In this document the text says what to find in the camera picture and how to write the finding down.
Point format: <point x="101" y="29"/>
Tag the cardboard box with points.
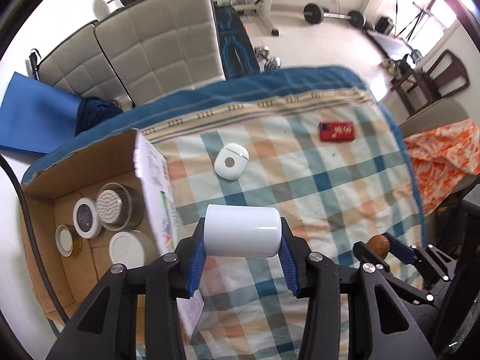
<point x="61" y="284"/>

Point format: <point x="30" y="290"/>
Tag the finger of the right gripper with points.
<point x="365" y="254"/>
<point x="400" y="250"/>

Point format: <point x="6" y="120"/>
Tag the plaid checkered cloth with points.
<point x="331" y="193"/>

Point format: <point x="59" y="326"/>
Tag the orange patterned cloth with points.
<point x="441" y="158"/>

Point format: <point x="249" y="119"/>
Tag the dark wooden chair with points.
<point x="445" y="78"/>

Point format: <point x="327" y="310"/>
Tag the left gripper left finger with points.
<point x="174" y="275"/>

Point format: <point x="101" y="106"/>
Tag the white cylinder container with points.
<point x="242" y="231"/>

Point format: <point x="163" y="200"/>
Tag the dark blue knitted cloth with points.
<point x="92" y="111"/>

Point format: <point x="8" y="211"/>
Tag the chrome dumbbell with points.
<point x="270" y="63"/>

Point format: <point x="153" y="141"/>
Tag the white jar black label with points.
<point x="85" y="218"/>

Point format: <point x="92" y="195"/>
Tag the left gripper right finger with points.
<point x="313" y="276"/>

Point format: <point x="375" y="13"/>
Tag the gold tin white lid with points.
<point x="68" y="242"/>

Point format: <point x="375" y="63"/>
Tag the grey padded chair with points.
<point x="157" y="47"/>
<point x="78" y="66"/>

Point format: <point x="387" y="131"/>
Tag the right grey padded chair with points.
<point x="157" y="47"/>

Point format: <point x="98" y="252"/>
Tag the floor barbell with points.
<point x="315" y="14"/>

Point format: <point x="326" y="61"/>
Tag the left grey padded chair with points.
<point x="78" y="66"/>

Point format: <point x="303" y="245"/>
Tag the red card box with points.
<point x="336" y="131"/>

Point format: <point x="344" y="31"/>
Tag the brown walnut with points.
<point x="380" y="245"/>

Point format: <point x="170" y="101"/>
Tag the large white lid jar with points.
<point x="132" y="249"/>

